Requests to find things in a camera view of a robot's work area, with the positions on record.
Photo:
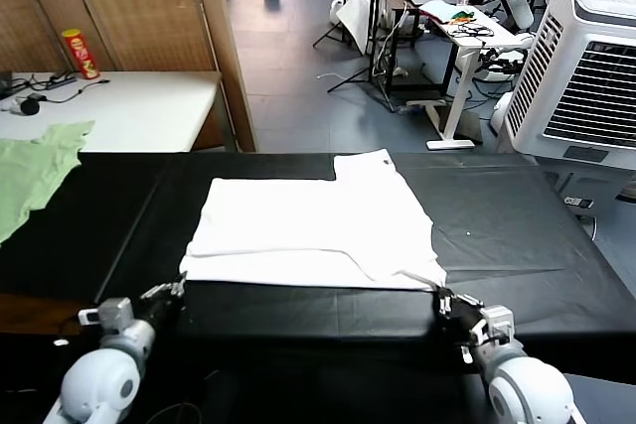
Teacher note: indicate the light green t-shirt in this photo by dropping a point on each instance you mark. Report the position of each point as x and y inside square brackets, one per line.
[30, 171]

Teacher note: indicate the red chips can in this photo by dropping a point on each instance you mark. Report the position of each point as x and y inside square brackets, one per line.
[82, 54]

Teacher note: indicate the white t-shirt with print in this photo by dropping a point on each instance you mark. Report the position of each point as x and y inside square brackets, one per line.
[308, 225]

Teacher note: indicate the grey power strip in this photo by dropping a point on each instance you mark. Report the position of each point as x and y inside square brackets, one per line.
[62, 80]

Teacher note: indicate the white side table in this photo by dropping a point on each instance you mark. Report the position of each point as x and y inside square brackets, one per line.
[149, 106]

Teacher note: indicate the black and white handheld device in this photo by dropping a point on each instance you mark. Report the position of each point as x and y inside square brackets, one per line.
[30, 106]

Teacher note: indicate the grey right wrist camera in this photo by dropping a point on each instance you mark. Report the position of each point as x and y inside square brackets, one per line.
[497, 320]

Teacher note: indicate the white rounded robot base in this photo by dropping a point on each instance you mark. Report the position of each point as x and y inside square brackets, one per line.
[501, 113]

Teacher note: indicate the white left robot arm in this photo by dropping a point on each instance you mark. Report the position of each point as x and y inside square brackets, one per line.
[97, 384]

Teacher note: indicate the white air cooler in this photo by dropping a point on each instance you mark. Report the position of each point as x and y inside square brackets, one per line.
[596, 76]

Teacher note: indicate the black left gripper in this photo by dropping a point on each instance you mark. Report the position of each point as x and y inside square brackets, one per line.
[159, 310]

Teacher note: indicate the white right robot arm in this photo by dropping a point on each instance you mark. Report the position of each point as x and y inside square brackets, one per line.
[526, 389]

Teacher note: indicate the orange and green cloth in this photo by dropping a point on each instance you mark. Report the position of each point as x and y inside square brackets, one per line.
[464, 14]

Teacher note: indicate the black tablecloth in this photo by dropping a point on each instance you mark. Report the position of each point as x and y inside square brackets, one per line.
[497, 225]

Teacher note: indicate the black tripod stand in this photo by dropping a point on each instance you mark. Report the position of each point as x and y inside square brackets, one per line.
[371, 22]

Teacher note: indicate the teal cloth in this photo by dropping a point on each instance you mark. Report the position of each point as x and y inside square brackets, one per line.
[437, 9]

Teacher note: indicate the white leaning board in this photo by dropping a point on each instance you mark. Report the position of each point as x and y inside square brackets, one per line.
[355, 17]

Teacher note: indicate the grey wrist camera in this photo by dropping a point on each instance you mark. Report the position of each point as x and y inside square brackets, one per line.
[497, 320]
[116, 312]

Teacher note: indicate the bamboo folding screen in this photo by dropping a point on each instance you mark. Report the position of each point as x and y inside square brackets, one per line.
[149, 7]

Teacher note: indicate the floor power strip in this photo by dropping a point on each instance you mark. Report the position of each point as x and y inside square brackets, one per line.
[576, 201]

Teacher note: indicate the white standing desk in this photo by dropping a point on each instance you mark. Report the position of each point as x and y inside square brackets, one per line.
[462, 86]

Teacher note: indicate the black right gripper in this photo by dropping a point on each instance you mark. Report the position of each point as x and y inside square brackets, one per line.
[462, 325]

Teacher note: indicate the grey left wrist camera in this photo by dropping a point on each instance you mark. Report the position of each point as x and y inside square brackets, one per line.
[116, 312]

